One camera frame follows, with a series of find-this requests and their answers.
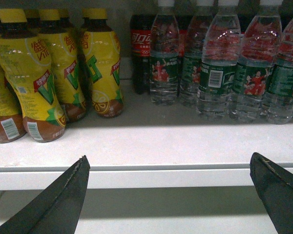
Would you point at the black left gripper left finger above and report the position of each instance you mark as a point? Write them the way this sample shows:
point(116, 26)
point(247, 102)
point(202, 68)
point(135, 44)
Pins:
point(57, 209)

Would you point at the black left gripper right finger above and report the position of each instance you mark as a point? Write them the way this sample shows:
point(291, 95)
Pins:
point(274, 186)

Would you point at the rightmost water bottle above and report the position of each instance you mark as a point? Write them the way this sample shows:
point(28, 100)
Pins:
point(277, 104)

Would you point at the water bottle red players label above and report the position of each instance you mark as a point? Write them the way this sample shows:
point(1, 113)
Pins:
point(255, 63)

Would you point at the yellow lemon tea bottle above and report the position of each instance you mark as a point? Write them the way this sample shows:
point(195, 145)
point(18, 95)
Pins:
point(101, 48)
point(11, 126)
point(26, 61)
point(65, 65)

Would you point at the water bottle with barcode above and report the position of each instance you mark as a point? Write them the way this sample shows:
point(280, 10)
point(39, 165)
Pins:
point(219, 58)

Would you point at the water bottle far left row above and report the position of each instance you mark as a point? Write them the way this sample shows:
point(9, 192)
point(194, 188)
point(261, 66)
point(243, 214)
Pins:
point(164, 49)

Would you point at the cola bottle behind water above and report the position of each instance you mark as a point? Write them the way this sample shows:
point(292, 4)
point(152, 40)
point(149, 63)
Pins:
point(140, 27)

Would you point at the leftmost yellow lemon tea bottle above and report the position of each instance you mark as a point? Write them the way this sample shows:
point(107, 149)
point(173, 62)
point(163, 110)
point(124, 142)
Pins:
point(11, 126)

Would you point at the front yellow lemon tea bottle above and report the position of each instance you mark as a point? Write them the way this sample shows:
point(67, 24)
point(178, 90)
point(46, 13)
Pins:
point(26, 61)

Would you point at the right yellow lemon tea bottle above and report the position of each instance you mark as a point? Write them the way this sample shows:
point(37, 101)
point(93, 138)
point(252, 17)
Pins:
point(101, 48)

